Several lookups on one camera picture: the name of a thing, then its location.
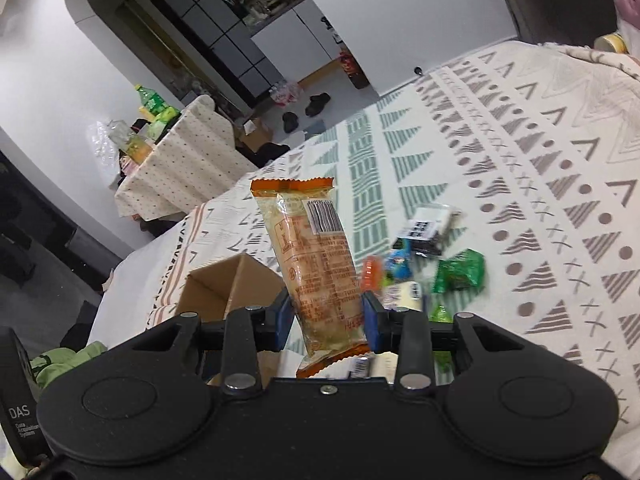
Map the white cake bar packet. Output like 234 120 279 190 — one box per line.
382 281 424 312

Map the orange snack packet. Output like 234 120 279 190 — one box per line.
360 255 385 294

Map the orange breadstick packet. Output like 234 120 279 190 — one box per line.
250 178 369 378

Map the small green candy packet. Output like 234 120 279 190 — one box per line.
428 304 452 324

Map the blue cartoon snack packet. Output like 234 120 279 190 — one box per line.
385 238 412 282

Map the green snack bag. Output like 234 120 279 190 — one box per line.
432 248 486 294

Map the black white snack packet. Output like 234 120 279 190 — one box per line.
397 204 460 258

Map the brown cardboard box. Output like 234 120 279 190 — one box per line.
176 254 285 322

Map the round table dotted cloth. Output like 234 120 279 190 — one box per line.
115 96 257 221

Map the patterned bed blanket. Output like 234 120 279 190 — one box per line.
86 39 640 426

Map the black slipper left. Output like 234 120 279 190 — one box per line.
282 112 299 134

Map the black slipper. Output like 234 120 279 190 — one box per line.
305 92 331 117
282 112 299 134

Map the black slipper right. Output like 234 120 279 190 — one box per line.
305 92 331 117

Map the pink water bottle pack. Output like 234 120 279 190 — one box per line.
269 80 303 108

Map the green soda bottle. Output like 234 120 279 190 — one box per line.
134 84 180 122

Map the yellow liquid bottle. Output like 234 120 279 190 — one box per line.
107 120 152 165

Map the dark soda bottle pack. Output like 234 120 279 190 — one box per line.
340 47 370 90

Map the white cabinet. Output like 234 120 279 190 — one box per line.
252 0 340 82

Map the yellow tape roll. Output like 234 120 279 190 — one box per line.
593 32 628 54

